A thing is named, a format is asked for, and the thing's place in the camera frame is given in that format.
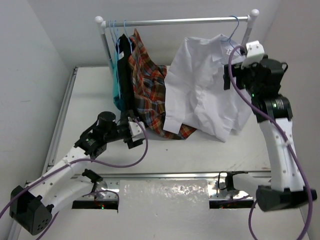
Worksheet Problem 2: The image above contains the white shirt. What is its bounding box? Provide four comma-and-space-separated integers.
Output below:
163, 34, 252, 142

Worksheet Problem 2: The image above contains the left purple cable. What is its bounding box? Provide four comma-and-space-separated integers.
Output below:
0, 118, 150, 240

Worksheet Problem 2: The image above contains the blue hanger with teal garment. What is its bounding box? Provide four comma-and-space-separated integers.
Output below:
108, 20, 116, 45

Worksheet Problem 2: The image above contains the blue hanger with black garment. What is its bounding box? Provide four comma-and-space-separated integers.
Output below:
111, 20, 119, 47

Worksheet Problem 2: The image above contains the blue wire hanger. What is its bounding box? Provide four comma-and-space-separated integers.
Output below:
221, 15, 240, 42

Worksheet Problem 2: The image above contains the black garment on hanger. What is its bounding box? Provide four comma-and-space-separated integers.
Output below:
116, 34, 139, 117

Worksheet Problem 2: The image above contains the teal garment on hanger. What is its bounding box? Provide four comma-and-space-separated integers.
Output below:
112, 47, 125, 111

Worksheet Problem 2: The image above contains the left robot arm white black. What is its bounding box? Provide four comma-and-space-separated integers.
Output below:
1, 110, 148, 237

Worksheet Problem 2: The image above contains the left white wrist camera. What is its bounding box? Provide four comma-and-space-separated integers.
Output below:
128, 117, 146, 138

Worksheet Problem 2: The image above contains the purple cable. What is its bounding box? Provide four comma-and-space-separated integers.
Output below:
228, 44, 315, 240
0, 118, 150, 240

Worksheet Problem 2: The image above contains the clothes rack metal white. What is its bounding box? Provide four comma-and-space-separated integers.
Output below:
94, 9, 260, 74

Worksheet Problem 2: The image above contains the plaid shirt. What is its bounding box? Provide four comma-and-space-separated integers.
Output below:
128, 29, 196, 140

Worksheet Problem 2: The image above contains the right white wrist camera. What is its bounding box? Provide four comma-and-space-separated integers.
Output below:
241, 40, 265, 69

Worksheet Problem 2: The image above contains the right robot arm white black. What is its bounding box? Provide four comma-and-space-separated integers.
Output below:
223, 55, 318, 212

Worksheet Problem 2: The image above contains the metal mounting rail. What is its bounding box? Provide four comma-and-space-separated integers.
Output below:
23, 171, 276, 202

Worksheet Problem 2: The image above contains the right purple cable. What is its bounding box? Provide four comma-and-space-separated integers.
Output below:
228, 44, 315, 240

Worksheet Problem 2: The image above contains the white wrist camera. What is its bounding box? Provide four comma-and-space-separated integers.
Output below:
128, 117, 146, 138
241, 40, 265, 69

